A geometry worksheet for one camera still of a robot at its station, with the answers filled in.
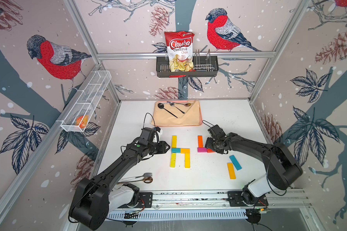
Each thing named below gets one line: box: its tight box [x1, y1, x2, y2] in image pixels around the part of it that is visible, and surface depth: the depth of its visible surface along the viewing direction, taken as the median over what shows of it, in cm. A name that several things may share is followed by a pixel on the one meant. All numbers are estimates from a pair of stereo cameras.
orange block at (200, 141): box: [197, 135, 204, 148], surface depth 98 cm
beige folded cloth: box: [150, 99, 203, 128], surface depth 113 cm
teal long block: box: [228, 154, 243, 171], surface depth 87 cm
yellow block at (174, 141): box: [171, 135, 177, 149], surface depth 97 cm
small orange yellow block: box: [180, 148, 190, 154], surface depth 94 cm
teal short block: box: [171, 147, 181, 154], surface depth 94 cm
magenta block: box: [197, 147, 208, 154], surface depth 93 cm
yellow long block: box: [184, 153, 191, 169], surface depth 90 cm
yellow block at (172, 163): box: [169, 153, 177, 168], surface depth 90 cm
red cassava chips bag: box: [164, 30, 196, 72], surface depth 85 cm
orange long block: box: [226, 162, 237, 180], surface depth 85 cm
